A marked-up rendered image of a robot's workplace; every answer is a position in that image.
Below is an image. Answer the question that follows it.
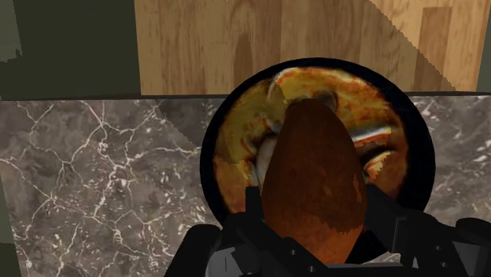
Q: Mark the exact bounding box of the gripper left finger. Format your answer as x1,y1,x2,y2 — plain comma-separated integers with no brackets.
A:
164,186,330,277

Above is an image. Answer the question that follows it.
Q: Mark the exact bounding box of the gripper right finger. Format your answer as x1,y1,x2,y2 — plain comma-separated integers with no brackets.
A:
360,183,491,277

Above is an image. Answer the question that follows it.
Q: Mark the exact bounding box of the brown egg-shaped fruit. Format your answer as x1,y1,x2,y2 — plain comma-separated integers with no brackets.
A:
260,98,368,266

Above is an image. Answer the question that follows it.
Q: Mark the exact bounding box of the black bowl with yellow inside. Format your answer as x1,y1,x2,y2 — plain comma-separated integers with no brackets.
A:
199,57,437,265

